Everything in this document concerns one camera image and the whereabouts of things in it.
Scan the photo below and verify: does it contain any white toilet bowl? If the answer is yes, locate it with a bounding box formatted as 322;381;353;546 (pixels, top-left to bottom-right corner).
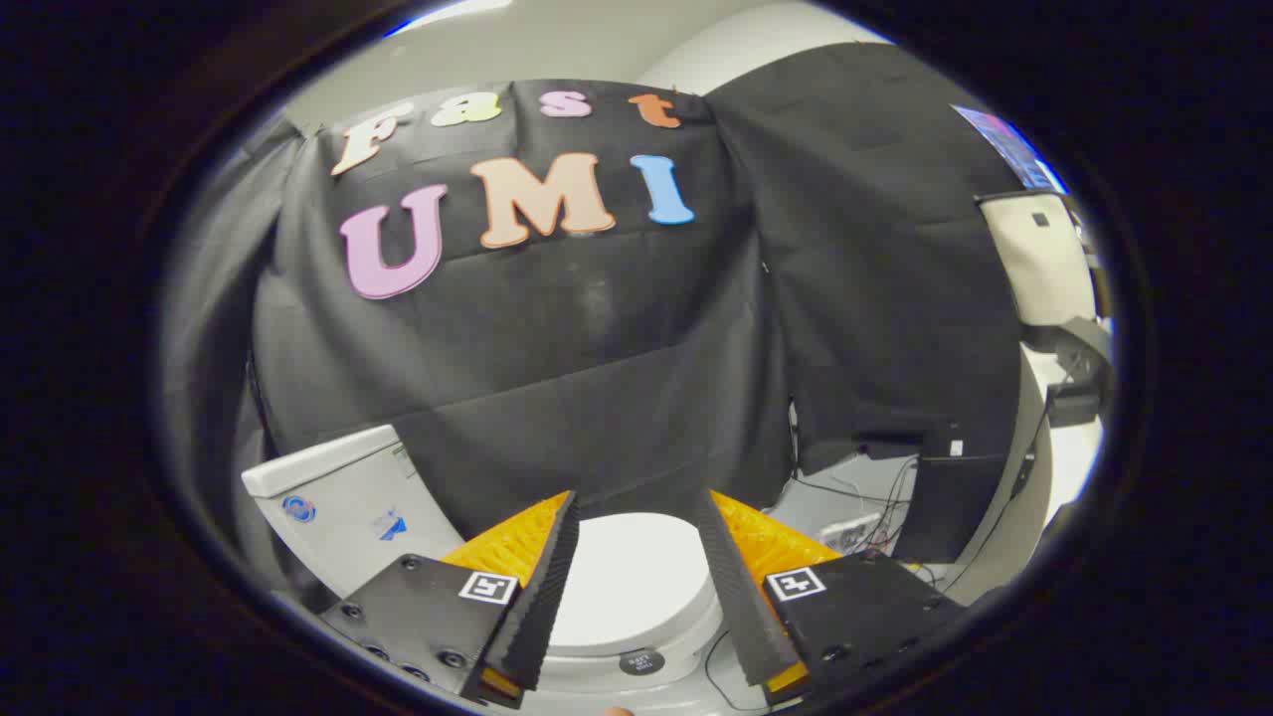
517;595;767;716

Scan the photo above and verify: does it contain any white toilet tank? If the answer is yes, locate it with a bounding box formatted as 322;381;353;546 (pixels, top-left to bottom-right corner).
242;425;468;600

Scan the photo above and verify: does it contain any black backdrop cloth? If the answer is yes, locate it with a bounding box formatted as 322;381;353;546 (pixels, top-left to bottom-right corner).
704;43;1027;476
251;80;797;540

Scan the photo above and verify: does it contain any thin black cable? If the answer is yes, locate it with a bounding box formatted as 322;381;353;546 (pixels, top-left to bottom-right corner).
704;629;769;713

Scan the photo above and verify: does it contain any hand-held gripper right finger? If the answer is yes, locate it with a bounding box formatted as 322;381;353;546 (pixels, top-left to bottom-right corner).
693;487;972;707

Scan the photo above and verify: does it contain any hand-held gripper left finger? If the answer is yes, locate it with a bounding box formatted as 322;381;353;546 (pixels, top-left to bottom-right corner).
318;490;581;710

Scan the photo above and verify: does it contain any white power strip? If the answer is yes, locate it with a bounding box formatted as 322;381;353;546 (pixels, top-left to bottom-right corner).
814;511;888;555

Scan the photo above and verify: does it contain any bundle of dark cables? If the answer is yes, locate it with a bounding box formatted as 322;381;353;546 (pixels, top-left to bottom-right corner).
791;455;921;558

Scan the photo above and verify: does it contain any black box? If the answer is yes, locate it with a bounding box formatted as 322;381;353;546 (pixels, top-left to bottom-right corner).
893;455;1037;565

